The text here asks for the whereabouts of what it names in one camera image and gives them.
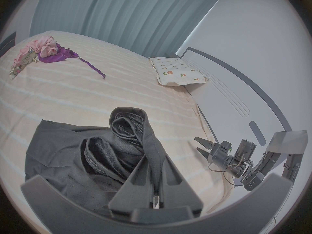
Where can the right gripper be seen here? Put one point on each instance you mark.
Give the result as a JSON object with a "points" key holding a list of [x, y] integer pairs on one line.
{"points": [[219, 158]]}

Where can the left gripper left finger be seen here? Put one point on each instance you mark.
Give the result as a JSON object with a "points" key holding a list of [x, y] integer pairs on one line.
{"points": [[136, 191]]}

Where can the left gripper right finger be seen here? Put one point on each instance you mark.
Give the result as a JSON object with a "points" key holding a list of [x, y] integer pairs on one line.
{"points": [[178, 191]]}

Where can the black T-shirt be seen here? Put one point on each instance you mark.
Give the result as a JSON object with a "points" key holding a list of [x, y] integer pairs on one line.
{"points": [[97, 155]]}

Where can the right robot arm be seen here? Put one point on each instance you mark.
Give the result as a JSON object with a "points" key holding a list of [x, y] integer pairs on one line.
{"points": [[287, 142]]}

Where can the bed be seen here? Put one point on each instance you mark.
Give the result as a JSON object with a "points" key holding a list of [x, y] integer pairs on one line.
{"points": [[97, 94]]}

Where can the pile of clothes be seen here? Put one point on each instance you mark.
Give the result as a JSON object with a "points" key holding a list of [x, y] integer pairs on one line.
{"points": [[46, 46]]}

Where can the white printed pillow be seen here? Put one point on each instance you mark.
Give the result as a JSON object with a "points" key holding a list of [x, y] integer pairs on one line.
{"points": [[178, 69]]}

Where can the purple satin garment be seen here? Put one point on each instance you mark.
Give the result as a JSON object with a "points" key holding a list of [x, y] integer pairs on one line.
{"points": [[56, 57]]}

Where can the blue-green curtain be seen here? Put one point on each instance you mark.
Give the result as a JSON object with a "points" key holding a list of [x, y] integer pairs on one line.
{"points": [[121, 13]]}

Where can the dark chest of drawers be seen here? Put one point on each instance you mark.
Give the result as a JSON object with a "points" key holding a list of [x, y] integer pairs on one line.
{"points": [[8, 43]]}

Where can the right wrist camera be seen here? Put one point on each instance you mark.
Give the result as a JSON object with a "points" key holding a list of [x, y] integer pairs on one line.
{"points": [[226, 147]]}

